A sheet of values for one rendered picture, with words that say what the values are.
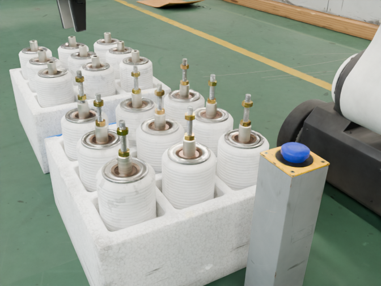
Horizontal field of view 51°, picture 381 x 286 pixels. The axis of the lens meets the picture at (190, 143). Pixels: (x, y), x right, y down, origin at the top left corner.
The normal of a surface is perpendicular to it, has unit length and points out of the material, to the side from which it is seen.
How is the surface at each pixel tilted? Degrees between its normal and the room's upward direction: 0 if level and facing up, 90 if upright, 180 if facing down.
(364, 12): 90
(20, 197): 0
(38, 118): 90
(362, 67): 51
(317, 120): 45
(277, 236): 90
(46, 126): 90
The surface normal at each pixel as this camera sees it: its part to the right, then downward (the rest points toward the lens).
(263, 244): -0.87, 0.22
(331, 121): -0.60, -0.45
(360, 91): -0.84, 0.04
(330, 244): 0.02, -0.88
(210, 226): 0.49, 0.43
